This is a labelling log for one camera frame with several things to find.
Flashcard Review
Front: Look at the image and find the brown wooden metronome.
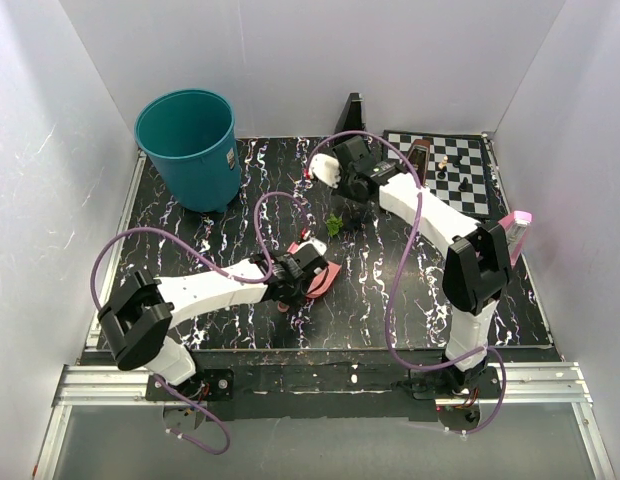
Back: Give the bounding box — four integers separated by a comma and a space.
407, 139, 431, 186

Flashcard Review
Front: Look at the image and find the teal plastic waste bin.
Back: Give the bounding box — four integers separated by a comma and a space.
134, 89, 241, 213

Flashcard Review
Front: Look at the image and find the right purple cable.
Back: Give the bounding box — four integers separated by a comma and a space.
307, 130, 506, 435

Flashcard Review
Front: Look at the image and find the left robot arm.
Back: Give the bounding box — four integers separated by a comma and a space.
98, 240, 339, 400

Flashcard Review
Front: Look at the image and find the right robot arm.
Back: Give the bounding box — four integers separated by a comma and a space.
307, 131, 515, 398

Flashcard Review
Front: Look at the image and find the pink dustpan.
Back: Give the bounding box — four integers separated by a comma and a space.
277, 242, 341, 312

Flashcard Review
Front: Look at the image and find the aluminium rail frame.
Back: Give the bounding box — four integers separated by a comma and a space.
32, 149, 616, 480

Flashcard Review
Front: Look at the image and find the pink metronome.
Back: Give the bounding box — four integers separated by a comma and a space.
499, 210, 533, 268

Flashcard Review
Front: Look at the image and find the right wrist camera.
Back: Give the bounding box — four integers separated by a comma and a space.
307, 153, 341, 189

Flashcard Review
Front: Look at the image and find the black metronome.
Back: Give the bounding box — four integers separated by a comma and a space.
334, 92, 366, 134

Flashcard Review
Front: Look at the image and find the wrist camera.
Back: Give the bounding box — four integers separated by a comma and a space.
307, 153, 341, 189
299, 229, 327, 256

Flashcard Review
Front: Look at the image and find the black white chessboard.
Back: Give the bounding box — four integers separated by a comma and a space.
383, 130, 491, 219

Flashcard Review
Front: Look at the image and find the green paper scrap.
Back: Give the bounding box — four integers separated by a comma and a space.
325, 214, 344, 237

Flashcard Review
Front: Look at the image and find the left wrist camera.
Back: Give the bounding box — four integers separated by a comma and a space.
299, 229, 327, 256

